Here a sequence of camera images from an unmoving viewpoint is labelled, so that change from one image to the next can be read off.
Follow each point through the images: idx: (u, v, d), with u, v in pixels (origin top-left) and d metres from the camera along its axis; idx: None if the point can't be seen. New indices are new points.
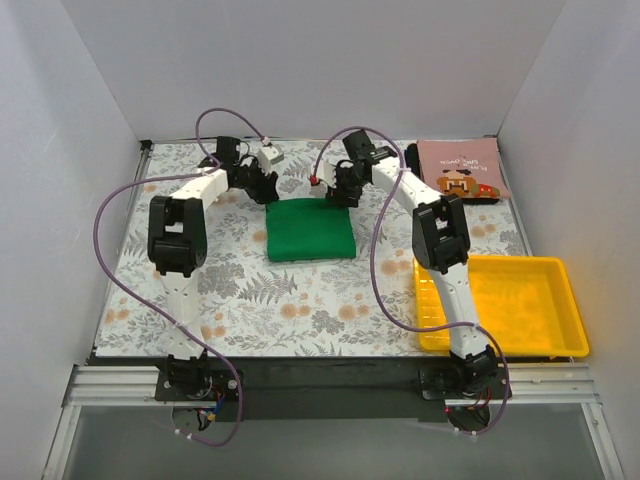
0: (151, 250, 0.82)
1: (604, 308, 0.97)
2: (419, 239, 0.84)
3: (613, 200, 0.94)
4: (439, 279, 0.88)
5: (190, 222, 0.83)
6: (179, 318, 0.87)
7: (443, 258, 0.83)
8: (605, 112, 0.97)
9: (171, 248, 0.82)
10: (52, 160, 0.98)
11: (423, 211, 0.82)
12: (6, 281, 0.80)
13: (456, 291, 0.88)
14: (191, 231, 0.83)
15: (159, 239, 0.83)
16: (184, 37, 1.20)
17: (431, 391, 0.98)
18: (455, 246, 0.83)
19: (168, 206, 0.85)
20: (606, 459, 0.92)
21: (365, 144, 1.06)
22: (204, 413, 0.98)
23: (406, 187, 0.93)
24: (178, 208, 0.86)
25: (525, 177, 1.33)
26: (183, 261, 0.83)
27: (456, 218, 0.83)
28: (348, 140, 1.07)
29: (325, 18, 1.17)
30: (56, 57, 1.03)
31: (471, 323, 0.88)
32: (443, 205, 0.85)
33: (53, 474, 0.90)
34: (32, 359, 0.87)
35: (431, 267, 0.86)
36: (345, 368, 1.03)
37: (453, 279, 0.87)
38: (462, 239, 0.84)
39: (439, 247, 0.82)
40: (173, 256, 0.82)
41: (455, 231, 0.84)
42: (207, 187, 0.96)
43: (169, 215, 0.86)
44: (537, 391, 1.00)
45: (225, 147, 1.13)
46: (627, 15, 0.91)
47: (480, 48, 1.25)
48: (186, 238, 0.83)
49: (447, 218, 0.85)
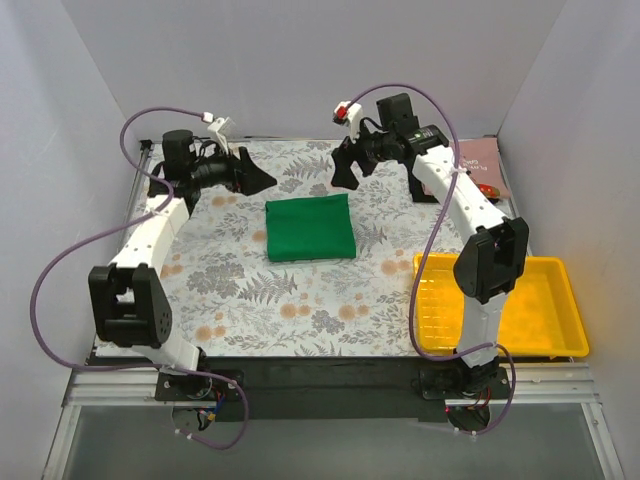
0: (103, 331, 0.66)
1: (604, 308, 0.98)
2: (469, 264, 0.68)
3: (613, 200, 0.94)
4: (473, 302, 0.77)
5: (141, 299, 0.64)
6: (168, 360, 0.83)
7: (488, 289, 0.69)
8: (606, 112, 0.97)
9: (126, 332, 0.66)
10: (52, 160, 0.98)
11: (483, 239, 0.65)
12: (6, 281, 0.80)
13: (488, 318, 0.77)
14: (145, 312, 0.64)
15: (110, 318, 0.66)
16: (184, 37, 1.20)
17: (431, 391, 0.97)
18: (506, 276, 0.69)
19: (113, 274, 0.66)
20: (606, 459, 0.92)
21: (406, 115, 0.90)
22: (204, 413, 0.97)
23: (460, 199, 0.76)
24: (127, 276, 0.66)
25: (525, 177, 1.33)
26: (144, 341, 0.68)
27: (517, 247, 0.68)
28: (387, 104, 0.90)
29: (326, 18, 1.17)
30: (56, 56, 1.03)
31: (490, 343, 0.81)
32: (503, 228, 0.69)
33: (53, 474, 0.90)
34: (32, 360, 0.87)
35: (472, 293, 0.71)
36: (345, 368, 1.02)
37: (489, 308, 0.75)
38: (516, 270, 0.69)
39: (489, 277, 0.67)
40: (132, 338, 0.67)
41: (511, 260, 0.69)
42: (160, 234, 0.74)
43: (117, 284, 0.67)
44: (537, 391, 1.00)
45: (169, 153, 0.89)
46: (627, 16, 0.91)
47: (481, 47, 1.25)
48: (141, 317, 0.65)
49: (504, 243, 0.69)
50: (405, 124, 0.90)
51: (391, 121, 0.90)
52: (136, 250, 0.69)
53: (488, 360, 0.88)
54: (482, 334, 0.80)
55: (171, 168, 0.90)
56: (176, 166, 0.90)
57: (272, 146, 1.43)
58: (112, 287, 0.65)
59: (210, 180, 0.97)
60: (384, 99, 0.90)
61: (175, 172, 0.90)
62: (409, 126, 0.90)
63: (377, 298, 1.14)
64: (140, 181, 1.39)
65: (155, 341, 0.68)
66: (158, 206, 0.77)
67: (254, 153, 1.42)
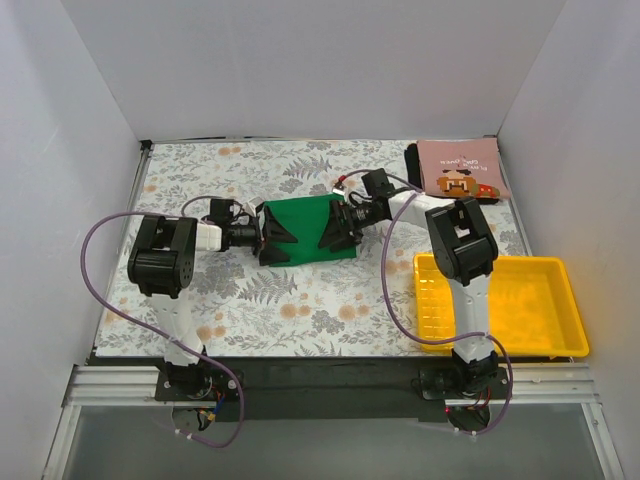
0: (131, 265, 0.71)
1: (604, 307, 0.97)
2: (439, 245, 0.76)
3: (613, 201, 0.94)
4: (457, 288, 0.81)
5: (180, 236, 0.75)
6: (174, 333, 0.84)
7: (468, 267, 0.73)
8: (606, 112, 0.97)
9: (155, 263, 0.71)
10: (52, 161, 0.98)
11: (438, 212, 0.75)
12: (6, 281, 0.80)
13: (473, 302, 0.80)
14: (180, 244, 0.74)
15: (143, 252, 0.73)
16: (184, 37, 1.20)
17: (431, 391, 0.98)
18: (481, 251, 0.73)
19: (159, 226, 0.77)
20: (606, 459, 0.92)
21: (384, 183, 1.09)
22: (204, 413, 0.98)
23: (419, 201, 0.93)
24: (171, 230, 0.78)
25: (525, 177, 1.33)
26: (166, 280, 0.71)
27: (476, 220, 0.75)
28: (368, 176, 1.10)
29: (326, 19, 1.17)
30: (57, 57, 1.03)
31: (481, 332, 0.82)
32: (460, 210, 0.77)
33: (53, 473, 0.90)
34: (33, 359, 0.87)
35: (454, 277, 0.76)
36: (345, 368, 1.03)
37: (472, 290, 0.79)
38: (488, 243, 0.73)
39: (461, 251, 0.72)
40: (156, 274, 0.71)
41: (477, 234, 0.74)
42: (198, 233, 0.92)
43: (159, 238, 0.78)
44: (537, 391, 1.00)
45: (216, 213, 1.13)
46: (626, 16, 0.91)
47: (480, 48, 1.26)
48: (172, 250, 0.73)
49: (467, 225, 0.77)
50: (383, 190, 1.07)
51: (372, 187, 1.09)
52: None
53: (485, 356, 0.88)
54: (473, 323, 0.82)
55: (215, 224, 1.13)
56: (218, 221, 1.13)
57: (272, 146, 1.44)
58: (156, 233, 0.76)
59: (240, 241, 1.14)
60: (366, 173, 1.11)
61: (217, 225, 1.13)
62: (388, 191, 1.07)
63: (377, 298, 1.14)
64: (140, 181, 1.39)
65: (175, 282, 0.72)
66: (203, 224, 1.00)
67: (254, 153, 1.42)
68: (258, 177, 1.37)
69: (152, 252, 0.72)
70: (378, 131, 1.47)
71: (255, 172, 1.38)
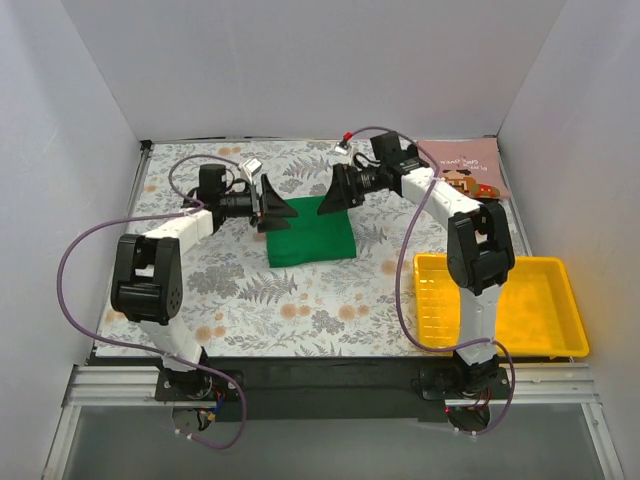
0: (115, 296, 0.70)
1: (604, 307, 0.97)
2: (455, 251, 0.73)
3: (613, 200, 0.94)
4: (468, 296, 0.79)
5: (161, 264, 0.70)
6: (171, 349, 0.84)
7: (482, 276, 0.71)
8: (606, 111, 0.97)
9: (138, 297, 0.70)
10: (52, 161, 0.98)
11: (461, 220, 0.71)
12: (6, 281, 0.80)
13: (484, 310, 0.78)
14: (162, 276, 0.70)
15: (126, 282, 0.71)
16: (184, 38, 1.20)
17: (431, 391, 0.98)
18: (498, 263, 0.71)
19: (139, 245, 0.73)
20: (606, 459, 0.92)
21: (395, 149, 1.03)
22: (204, 413, 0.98)
23: (439, 196, 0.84)
24: (151, 249, 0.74)
25: (525, 177, 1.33)
26: (153, 311, 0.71)
27: (498, 229, 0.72)
28: (378, 139, 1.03)
29: (326, 18, 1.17)
30: (56, 57, 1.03)
31: (487, 338, 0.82)
32: (483, 216, 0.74)
33: (53, 473, 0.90)
34: (33, 359, 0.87)
35: (465, 285, 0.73)
36: (345, 368, 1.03)
37: (483, 299, 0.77)
38: (506, 256, 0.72)
39: (478, 260, 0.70)
40: (141, 306, 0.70)
41: (497, 244, 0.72)
42: (188, 229, 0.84)
43: (140, 258, 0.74)
44: (537, 391, 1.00)
45: (206, 183, 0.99)
46: (626, 16, 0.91)
47: (480, 48, 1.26)
48: (156, 282, 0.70)
49: (488, 232, 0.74)
50: (393, 157, 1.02)
51: (382, 152, 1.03)
52: (163, 230, 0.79)
53: (487, 359, 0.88)
54: (479, 330, 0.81)
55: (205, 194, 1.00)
56: (208, 191, 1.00)
57: (272, 147, 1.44)
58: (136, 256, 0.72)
59: (233, 212, 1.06)
60: (377, 136, 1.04)
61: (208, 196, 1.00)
62: (398, 158, 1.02)
63: (377, 298, 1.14)
64: (140, 181, 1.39)
65: (162, 314, 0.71)
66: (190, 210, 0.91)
67: (254, 153, 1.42)
68: None
69: (134, 284, 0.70)
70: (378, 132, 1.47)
71: None
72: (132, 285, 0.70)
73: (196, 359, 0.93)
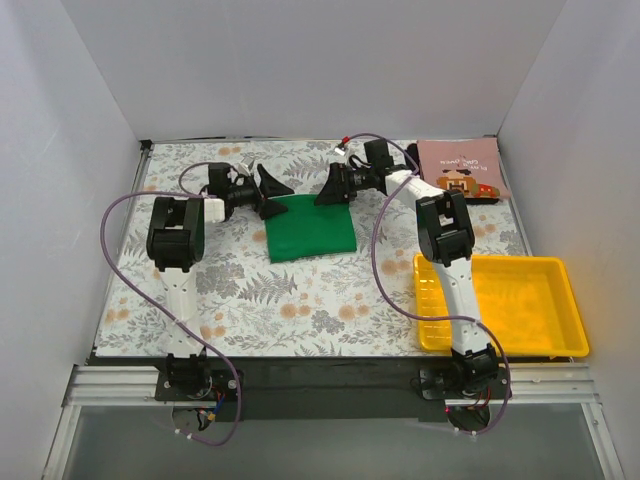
0: (151, 240, 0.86)
1: (603, 307, 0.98)
2: (423, 231, 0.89)
3: (612, 200, 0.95)
4: (443, 273, 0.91)
5: (191, 214, 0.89)
6: (179, 314, 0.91)
7: (446, 249, 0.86)
8: (605, 111, 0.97)
9: (170, 241, 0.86)
10: (53, 161, 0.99)
11: (426, 202, 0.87)
12: (6, 281, 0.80)
13: (457, 284, 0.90)
14: (191, 223, 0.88)
15: (159, 230, 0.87)
16: (184, 38, 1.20)
17: (431, 391, 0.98)
18: (459, 239, 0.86)
19: (170, 206, 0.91)
20: (606, 459, 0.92)
21: (384, 154, 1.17)
22: (204, 413, 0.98)
23: (413, 188, 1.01)
24: (180, 209, 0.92)
25: (525, 177, 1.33)
26: (181, 254, 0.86)
27: (459, 211, 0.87)
28: (369, 146, 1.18)
29: (326, 19, 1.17)
30: (57, 57, 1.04)
31: (472, 316, 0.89)
32: (447, 202, 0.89)
33: (53, 474, 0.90)
34: (33, 359, 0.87)
35: (435, 259, 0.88)
36: (345, 367, 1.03)
37: (456, 273, 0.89)
38: (467, 234, 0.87)
39: (442, 237, 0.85)
40: (171, 249, 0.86)
41: (458, 224, 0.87)
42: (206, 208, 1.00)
43: (171, 217, 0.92)
44: (537, 391, 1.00)
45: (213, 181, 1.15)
46: (626, 16, 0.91)
47: (480, 48, 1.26)
48: (186, 229, 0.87)
49: (452, 214, 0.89)
50: (383, 163, 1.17)
51: (372, 157, 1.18)
52: None
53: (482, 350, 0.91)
54: (461, 306, 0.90)
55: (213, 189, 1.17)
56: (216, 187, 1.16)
57: (272, 147, 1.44)
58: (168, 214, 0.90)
59: (238, 204, 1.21)
60: (368, 142, 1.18)
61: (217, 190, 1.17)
62: (385, 163, 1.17)
63: (377, 298, 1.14)
64: (140, 181, 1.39)
65: (189, 255, 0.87)
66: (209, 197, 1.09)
67: (254, 153, 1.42)
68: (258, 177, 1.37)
69: (167, 232, 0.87)
70: (378, 132, 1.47)
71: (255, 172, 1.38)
72: (163, 235, 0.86)
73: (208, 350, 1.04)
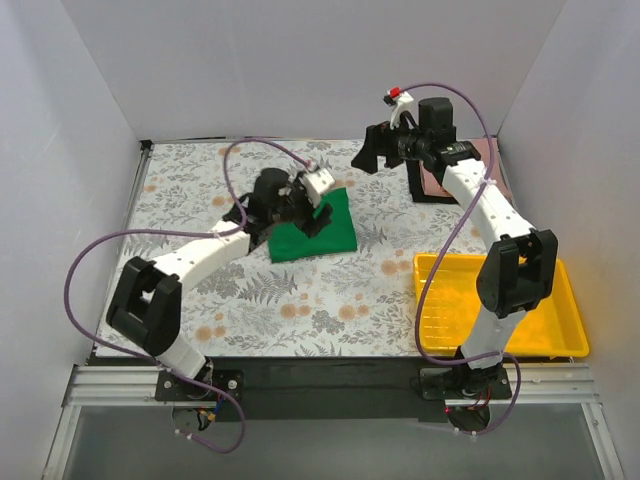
0: (110, 317, 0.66)
1: (604, 308, 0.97)
2: (490, 274, 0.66)
3: (614, 201, 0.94)
4: (488, 313, 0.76)
5: (157, 306, 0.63)
6: (168, 362, 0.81)
7: (510, 305, 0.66)
8: (606, 112, 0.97)
9: (129, 326, 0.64)
10: (52, 161, 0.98)
11: (507, 244, 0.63)
12: (6, 281, 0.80)
13: (502, 331, 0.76)
14: (154, 314, 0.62)
15: (122, 307, 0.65)
16: (183, 38, 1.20)
17: (431, 391, 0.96)
18: (531, 295, 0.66)
19: (146, 270, 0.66)
20: (606, 459, 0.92)
21: (446, 126, 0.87)
22: (204, 413, 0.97)
23: (486, 207, 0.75)
24: (157, 278, 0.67)
25: (525, 177, 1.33)
26: (138, 342, 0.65)
27: (545, 259, 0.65)
28: (428, 109, 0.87)
29: (326, 18, 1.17)
30: (56, 56, 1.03)
31: (495, 352, 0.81)
32: (530, 241, 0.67)
33: (53, 473, 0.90)
34: (32, 360, 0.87)
35: (491, 307, 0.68)
36: (346, 367, 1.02)
37: (506, 322, 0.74)
38: (543, 288, 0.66)
39: (513, 294, 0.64)
40: (130, 335, 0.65)
41: (537, 275, 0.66)
42: (210, 257, 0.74)
43: (147, 281, 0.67)
44: (538, 391, 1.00)
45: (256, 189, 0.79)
46: (626, 17, 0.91)
47: (480, 48, 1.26)
48: (147, 322, 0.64)
49: (530, 257, 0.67)
50: (442, 136, 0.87)
51: (429, 128, 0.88)
52: (179, 261, 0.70)
53: (491, 365, 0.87)
54: (489, 343, 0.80)
55: (253, 200, 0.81)
56: (257, 200, 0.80)
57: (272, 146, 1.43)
58: (140, 283, 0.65)
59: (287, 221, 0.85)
60: (427, 103, 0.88)
61: (255, 207, 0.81)
62: (445, 137, 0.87)
63: (377, 298, 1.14)
64: (140, 181, 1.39)
65: (147, 350, 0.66)
66: (221, 230, 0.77)
67: (254, 153, 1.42)
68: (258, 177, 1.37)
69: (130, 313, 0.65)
70: None
71: (255, 172, 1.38)
72: (126, 314, 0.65)
73: (194, 376, 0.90)
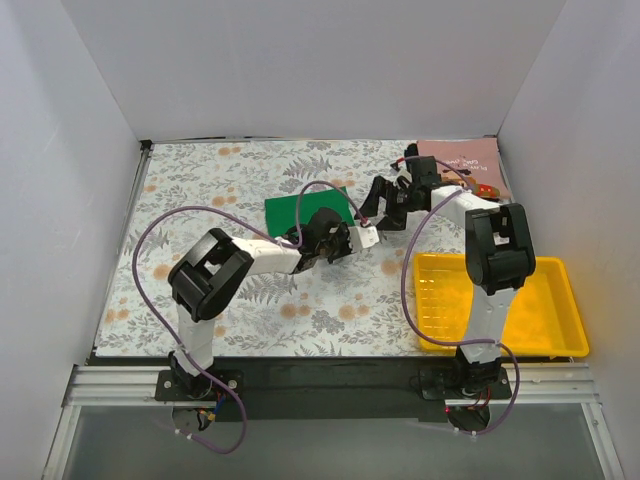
0: (175, 271, 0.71)
1: (604, 308, 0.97)
2: (472, 248, 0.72)
3: (613, 200, 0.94)
4: (480, 294, 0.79)
5: (226, 270, 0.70)
6: (186, 345, 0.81)
7: (498, 273, 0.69)
8: (605, 112, 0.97)
9: (191, 285, 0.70)
10: (52, 160, 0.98)
11: (478, 214, 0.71)
12: (6, 281, 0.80)
13: (493, 312, 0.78)
14: (220, 279, 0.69)
15: (191, 265, 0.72)
16: (183, 38, 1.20)
17: (431, 390, 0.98)
18: (516, 262, 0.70)
19: (222, 243, 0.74)
20: (607, 459, 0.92)
21: (432, 173, 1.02)
22: (204, 413, 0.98)
23: (462, 200, 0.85)
24: (228, 251, 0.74)
25: (525, 177, 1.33)
26: (191, 304, 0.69)
27: (518, 229, 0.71)
28: (416, 162, 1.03)
29: (325, 18, 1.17)
30: (56, 56, 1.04)
31: (491, 339, 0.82)
32: (503, 217, 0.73)
33: (53, 473, 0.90)
34: (33, 359, 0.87)
35: (480, 282, 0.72)
36: (346, 368, 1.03)
37: (495, 300, 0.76)
38: (526, 257, 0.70)
39: (495, 263, 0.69)
40: (186, 294, 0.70)
41: (516, 244, 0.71)
42: (269, 258, 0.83)
43: (218, 254, 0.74)
44: (537, 391, 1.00)
45: (311, 224, 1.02)
46: (626, 17, 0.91)
47: (480, 47, 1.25)
48: (210, 282, 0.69)
49: (507, 231, 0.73)
50: (429, 179, 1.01)
51: (417, 174, 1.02)
52: (249, 244, 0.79)
53: (489, 360, 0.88)
54: (485, 328, 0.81)
55: (307, 232, 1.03)
56: (310, 232, 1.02)
57: (272, 146, 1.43)
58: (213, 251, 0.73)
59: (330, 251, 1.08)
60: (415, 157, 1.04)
61: (307, 239, 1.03)
62: (432, 181, 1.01)
63: (377, 298, 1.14)
64: (140, 181, 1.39)
65: (197, 311, 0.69)
66: (284, 242, 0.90)
67: (254, 153, 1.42)
68: (258, 177, 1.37)
69: (195, 274, 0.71)
70: (378, 132, 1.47)
71: (255, 172, 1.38)
72: (190, 273, 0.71)
73: (204, 368, 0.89)
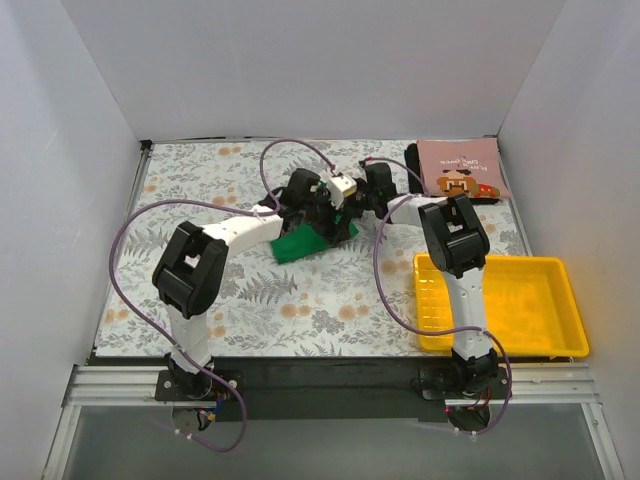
0: (157, 273, 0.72)
1: (603, 307, 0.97)
2: (432, 240, 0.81)
3: (612, 200, 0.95)
4: (452, 281, 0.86)
5: (204, 263, 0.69)
6: (182, 343, 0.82)
7: (461, 258, 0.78)
8: (605, 112, 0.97)
9: (175, 285, 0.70)
10: (53, 160, 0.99)
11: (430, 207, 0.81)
12: (6, 280, 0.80)
13: (468, 296, 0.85)
14: (200, 274, 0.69)
15: (171, 264, 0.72)
16: (183, 38, 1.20)
17: (431, 391, 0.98)
18: (472, 244, 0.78)
19: (193, 237, 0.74)
20: (607, 459, 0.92)
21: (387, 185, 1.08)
22: (204, 412, 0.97)
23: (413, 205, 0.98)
24: (203, 242, 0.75)
25: (525, 177, 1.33)
26: (180, 303, 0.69)
27: (466, 215, 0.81)
28: (371, 173, 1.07)
29: (326, 18, 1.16)
30: (56, 55, 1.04)
31: (479, 327, 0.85)
32: (452, 208, 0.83)
33: (53, 473, 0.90)
34: (32, 359, 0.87)
35: (446, 268, 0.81)
36: (346, 368, 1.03)
37: (467, 283, 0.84)
38: (480, 237, 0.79)
39: (454, 245, 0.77)
40: (173, 294, 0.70)
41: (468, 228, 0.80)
42: (248, 234, 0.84)
43: (192, 248, 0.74)
44: (537, 392, 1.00)
45: (292, 183, 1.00)
46: (627, 17, 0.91)
47: (481, 47, 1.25)
48: (193, 278, 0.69)
49: (458, 219, 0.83)
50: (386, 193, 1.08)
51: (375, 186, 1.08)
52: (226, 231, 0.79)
53: (484, 354, 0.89)
54: (469, 317, 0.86)
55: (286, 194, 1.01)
56: (290, 193, 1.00)
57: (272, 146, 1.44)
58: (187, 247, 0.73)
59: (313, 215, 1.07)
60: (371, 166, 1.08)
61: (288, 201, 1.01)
62: (388, 191, 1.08)
63: (377, 298, 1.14)
64: (140, 181, 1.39)
65: (187, 309, 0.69)
66: (260, 212, 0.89)
67: (254, 153, 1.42)
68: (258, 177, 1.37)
69: (176, 273, 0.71)
70: (378, 132, 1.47)
71: (255, 172, 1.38)
72: (171, 272, 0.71)
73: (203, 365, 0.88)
